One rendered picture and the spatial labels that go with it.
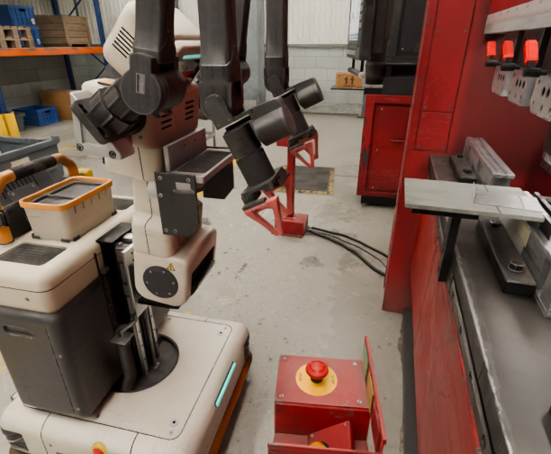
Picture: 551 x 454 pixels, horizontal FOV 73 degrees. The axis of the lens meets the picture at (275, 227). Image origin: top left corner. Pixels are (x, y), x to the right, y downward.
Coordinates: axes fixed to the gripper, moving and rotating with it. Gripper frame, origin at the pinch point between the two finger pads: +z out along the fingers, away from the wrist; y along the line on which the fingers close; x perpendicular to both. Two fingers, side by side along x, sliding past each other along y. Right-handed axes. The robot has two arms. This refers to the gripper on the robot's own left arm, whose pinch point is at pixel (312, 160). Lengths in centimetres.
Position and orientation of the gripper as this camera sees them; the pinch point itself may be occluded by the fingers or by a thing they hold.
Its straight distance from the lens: 113.8
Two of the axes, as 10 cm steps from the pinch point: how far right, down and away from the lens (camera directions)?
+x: -8.7, 3.2, 3.8
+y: 2.3, -4.3, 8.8
